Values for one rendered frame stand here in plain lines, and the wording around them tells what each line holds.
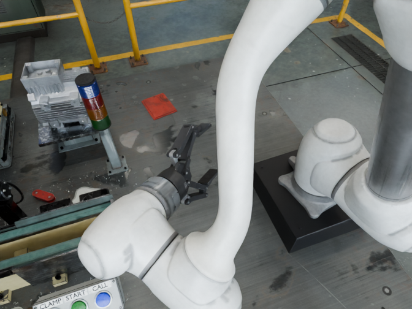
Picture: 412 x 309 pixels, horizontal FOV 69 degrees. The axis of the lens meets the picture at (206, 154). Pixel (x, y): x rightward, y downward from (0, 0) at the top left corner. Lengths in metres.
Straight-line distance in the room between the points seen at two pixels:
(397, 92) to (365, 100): 2.59
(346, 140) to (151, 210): 0.53
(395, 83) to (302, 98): 2.41
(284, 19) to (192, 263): 0.38
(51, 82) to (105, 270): 0.80
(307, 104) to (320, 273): 1.97
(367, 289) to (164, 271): 0.72
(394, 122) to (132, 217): 0.44
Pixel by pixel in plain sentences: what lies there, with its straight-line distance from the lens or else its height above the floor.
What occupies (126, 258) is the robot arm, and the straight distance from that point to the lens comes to 0.53.
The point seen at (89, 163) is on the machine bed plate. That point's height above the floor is 0.80.
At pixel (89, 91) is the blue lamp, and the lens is 0.97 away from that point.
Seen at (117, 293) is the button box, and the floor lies 1.07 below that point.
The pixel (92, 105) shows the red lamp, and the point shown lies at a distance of 1.00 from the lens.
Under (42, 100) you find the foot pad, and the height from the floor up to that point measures 1.08.
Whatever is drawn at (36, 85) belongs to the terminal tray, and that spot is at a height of 1.12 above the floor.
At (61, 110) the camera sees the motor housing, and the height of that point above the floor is 1.03.
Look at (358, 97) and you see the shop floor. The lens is 3.08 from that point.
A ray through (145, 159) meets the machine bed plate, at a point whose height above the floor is 0.80.
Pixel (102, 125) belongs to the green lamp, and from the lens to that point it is 1.06.
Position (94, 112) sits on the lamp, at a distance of 1.02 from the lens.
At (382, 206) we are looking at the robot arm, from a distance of 0.76.
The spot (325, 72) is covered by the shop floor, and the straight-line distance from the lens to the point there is 3.28.
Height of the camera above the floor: 1.75
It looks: 50 degrees down
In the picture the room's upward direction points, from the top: straight up
